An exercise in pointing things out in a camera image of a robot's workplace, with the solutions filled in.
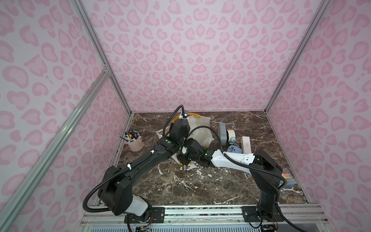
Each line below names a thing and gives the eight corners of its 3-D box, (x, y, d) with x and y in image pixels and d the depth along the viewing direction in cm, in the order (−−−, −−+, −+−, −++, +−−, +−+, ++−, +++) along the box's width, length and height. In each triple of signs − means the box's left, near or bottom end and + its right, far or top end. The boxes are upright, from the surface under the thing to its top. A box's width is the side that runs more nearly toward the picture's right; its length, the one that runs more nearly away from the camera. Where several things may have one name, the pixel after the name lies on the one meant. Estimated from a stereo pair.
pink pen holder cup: (129, 152, 99) (122, 140, 88) (133, 140, 105) (126, 128, 94) (142, 152, 99) (136, 140, 88) (145, 140, 105) (139, 128, 94)
